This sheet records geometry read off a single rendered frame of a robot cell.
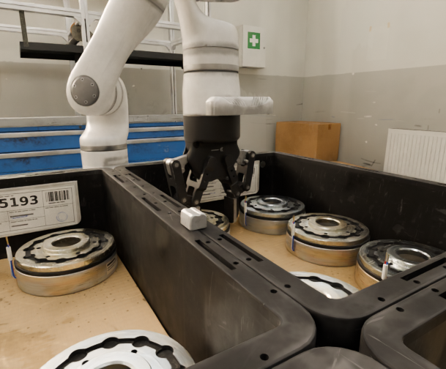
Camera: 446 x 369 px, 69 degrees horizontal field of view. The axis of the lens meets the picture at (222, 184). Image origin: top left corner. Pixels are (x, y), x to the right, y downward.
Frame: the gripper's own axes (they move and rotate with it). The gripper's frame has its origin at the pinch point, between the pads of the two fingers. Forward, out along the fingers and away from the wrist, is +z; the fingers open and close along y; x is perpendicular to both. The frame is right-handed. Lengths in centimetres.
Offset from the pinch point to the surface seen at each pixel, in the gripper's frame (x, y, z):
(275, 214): 4.7, -7.7, 0.0
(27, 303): 2.7, 23.6, 3.0
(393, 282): 29.3, 9.0, -6.8
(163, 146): -179, -79, 15
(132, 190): 4.6, 13.1, -6.9
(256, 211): 2.4, -6.1, 0.0
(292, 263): 12.2, -3.2, 3.2
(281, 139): -232, -256, 26
